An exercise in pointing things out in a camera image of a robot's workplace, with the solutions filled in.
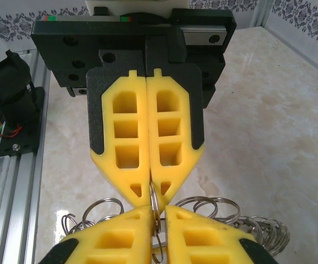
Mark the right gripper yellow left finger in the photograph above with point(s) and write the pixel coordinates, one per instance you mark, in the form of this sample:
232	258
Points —
114	220

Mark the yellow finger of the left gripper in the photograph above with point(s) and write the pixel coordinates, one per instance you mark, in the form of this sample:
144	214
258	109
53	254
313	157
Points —
186	132
106	132

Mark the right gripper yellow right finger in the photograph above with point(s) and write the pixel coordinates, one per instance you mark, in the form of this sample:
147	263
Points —
172	242

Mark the metal disc with key rings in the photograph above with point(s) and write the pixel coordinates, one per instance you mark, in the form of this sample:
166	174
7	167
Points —
155	203

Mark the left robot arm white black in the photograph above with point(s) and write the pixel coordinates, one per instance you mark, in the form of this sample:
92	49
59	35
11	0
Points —
10	90

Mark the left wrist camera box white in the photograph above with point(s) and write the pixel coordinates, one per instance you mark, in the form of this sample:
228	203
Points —
136	5

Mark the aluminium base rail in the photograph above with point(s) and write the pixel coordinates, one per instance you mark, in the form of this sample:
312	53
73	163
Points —
10	206

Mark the aluminium corner post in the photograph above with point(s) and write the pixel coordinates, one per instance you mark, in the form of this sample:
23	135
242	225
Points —
263	13

